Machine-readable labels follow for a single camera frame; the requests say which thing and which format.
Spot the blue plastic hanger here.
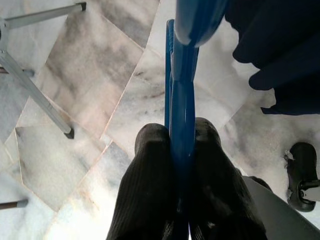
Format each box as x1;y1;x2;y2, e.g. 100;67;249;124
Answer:
163;0;229;240

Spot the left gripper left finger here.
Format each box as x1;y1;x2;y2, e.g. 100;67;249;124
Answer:
106;123;177;240

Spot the silver metal clothes rack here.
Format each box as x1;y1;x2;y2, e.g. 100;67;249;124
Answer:
0;1;88;140

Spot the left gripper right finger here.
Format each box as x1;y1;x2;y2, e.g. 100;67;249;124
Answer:
189;117;268;240

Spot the navy blue shirt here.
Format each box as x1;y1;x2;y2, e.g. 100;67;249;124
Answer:
224;0;320;116

